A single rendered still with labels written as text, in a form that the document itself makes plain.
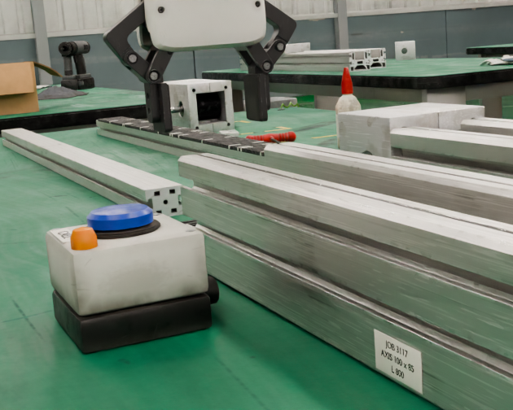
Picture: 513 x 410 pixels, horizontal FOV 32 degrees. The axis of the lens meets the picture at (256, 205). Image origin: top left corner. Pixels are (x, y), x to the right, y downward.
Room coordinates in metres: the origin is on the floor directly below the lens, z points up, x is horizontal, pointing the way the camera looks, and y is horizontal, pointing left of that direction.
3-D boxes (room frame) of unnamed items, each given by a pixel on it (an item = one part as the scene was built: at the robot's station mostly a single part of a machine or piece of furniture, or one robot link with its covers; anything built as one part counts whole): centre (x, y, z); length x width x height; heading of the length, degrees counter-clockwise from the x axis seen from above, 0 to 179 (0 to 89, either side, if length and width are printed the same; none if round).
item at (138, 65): (0.73, 0.08, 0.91); 0.03 x 0.03 x 0.07; 23
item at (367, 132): (0.81, -0.13, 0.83); 0.12 x 0.09 x 0.10; 113
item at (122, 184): (1.32, 0.28, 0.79); 0.96 x 0.04 x 0.03; 23
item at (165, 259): (0.54, 0.08, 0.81); 0.10 x 0.08 x 0.06; 113
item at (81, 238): (0.49, 0.10, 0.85); 0.01 x 0.01 x 0.01
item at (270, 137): (1.36, -0.04, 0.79); 0.16 x 0.08 x 0.02; 9
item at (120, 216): (0.53, 0.08, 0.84); 0.04 x 0.04 x 0.02
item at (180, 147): (1.40, 0.11, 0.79); 0.96 x 0.04 x 0.03; 23
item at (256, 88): (0.77, -0.02, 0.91); 0.03 x 0.03 x 0.07; 23
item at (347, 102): (1.31, -0.14, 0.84); 0.04 x 0.04 x 0.12
